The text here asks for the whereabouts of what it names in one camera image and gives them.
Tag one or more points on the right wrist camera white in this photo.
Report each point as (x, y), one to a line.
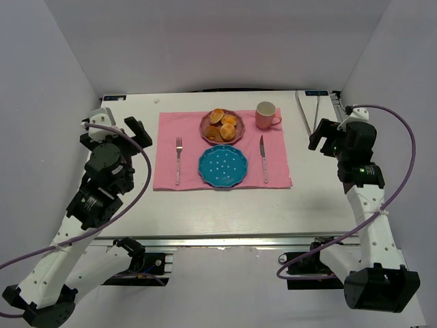
(353, 114)

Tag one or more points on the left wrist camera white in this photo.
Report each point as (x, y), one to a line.
(102, 117)

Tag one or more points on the brown bread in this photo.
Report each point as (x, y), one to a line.
(212, 133)

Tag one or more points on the right bread roll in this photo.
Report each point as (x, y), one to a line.
(229, 119)

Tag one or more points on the silver fork pink handle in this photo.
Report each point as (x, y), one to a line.
(179, 148)

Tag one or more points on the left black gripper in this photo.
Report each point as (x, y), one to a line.
(128, 137)

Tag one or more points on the silver knife pink handle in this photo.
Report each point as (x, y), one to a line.
(263, 156)

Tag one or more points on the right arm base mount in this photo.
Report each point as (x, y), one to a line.
(310, 266)

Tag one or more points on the pink placemat cloth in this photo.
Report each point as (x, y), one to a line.
(186, 126)

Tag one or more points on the metal tongs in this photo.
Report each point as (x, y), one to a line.
(302, 112)

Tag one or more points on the left blue label sticker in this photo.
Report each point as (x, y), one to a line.
(114, 98)

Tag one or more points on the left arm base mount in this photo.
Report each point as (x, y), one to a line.
(145, 268)

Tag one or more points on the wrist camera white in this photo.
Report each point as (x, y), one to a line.
(102, 117)
(353, 114)

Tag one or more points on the top-left bread roll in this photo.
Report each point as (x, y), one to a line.
(216, 116)

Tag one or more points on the blue label sticker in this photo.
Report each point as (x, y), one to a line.
(114, 98)
(316, 93)

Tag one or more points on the pink dotted plate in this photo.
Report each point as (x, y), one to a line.
(240, 127)

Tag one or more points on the round scored bread roll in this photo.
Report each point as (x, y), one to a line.
(227, 131)

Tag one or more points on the right blue label sticker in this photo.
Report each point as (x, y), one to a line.
(316, 93)

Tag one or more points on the blue dotted plate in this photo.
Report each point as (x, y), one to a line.
(223, 166)

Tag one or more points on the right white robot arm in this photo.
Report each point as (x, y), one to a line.
(379, 281)

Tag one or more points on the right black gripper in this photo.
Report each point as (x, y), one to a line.
(329, 137)

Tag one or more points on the pink mug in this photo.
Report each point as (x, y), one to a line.
(266, 115)

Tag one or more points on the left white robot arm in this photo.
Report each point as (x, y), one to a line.
(50, 293)

